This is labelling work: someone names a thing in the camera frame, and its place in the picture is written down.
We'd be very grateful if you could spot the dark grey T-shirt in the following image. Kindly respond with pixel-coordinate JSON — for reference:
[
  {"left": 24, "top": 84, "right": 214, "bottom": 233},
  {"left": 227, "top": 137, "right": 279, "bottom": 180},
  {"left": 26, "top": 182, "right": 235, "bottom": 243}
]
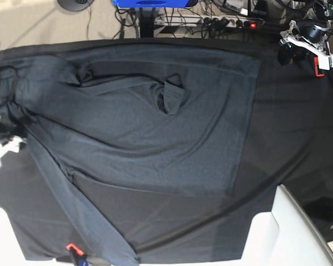
[{"left": 0, "top": 45, "right": 260, "bottom": 265}]

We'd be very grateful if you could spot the red blue front clamp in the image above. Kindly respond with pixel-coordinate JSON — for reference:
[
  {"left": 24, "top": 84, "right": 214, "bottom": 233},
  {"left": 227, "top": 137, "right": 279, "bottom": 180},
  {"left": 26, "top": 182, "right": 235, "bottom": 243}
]
[{"left": 65, "top": 243, "right": 89, "bottom": 266}]

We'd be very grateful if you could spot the black floor cable bundle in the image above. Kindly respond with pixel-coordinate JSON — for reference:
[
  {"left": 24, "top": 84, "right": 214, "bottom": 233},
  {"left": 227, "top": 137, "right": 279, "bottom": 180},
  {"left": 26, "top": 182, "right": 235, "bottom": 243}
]
[{"left": 110, "top": 0, "right": 256, "bottom": 39}]

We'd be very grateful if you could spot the red black table clamp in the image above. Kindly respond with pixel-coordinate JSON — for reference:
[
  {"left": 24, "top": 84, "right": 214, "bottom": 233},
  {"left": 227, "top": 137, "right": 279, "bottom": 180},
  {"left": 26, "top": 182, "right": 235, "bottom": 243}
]
[{"left": 314, "top": 57, "right": 325, "bottom": 77}]

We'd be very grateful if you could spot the blue plastic bin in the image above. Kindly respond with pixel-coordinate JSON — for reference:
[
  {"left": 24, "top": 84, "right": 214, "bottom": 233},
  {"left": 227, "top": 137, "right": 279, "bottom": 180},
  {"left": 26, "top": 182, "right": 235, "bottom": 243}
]
[{"left": 112, "top": 0, "right": 198, "bottom": 8}]

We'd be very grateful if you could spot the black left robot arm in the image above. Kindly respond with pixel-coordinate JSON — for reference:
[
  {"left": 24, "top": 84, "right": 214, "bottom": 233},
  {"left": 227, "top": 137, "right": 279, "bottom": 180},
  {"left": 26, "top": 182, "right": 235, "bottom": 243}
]
[{"left": 276, "top": 1, "right": 333, "bottom": 76}]

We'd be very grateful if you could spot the power strip on floor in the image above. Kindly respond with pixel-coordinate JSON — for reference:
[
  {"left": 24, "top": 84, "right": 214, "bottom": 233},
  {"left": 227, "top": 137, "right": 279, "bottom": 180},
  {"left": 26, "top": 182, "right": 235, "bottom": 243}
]
[{"left": 154, "top": 14, "right": 265, "bottom": 29}]

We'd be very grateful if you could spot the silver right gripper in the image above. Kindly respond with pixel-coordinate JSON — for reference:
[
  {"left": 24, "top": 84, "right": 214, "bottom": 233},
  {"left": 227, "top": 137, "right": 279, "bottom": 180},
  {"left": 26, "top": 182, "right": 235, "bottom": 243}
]
[{"left": 0, "top": 113, "right": 27, "bottom": 168}]

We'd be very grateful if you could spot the round black stand base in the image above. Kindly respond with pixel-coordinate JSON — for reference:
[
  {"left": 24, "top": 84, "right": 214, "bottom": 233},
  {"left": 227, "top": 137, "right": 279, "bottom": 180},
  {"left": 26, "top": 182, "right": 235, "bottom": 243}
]
[{"left": 57, "top": 0, "right": 94, "bottom": 12}]

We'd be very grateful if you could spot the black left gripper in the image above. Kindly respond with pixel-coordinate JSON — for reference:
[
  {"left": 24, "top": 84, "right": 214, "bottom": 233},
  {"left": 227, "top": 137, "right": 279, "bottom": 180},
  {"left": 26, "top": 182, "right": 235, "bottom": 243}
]
[{"left": 277, "top": 19, "right": 333, "bottom": 69}]

